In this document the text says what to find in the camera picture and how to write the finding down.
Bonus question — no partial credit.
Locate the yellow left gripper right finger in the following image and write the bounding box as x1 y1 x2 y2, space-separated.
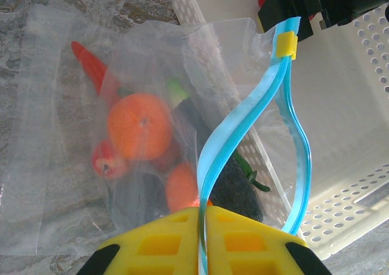
204 206 332 275

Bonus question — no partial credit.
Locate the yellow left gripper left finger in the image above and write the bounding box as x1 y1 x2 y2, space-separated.
75 207 204 275

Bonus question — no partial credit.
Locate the yellow zipper slider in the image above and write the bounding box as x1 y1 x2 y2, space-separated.
278 30 300 58

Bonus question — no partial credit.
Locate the dark toy vegetable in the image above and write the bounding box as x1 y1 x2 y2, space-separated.
111 171 171 227

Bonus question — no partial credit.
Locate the orange toy tangerine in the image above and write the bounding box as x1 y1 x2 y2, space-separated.
166 161 213 214
107 92 174 162

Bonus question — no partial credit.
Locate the red toy bell pepper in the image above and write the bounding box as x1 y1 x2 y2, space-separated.
92 138 182 179

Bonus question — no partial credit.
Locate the clear zip-top bag blue zipper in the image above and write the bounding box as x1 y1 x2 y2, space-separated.
0 4 314 275

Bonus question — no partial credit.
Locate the red toy chili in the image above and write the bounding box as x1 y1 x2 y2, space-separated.
71 40 131 105

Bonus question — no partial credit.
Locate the white perforated plastic basket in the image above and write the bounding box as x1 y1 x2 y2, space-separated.
173 0 389 261

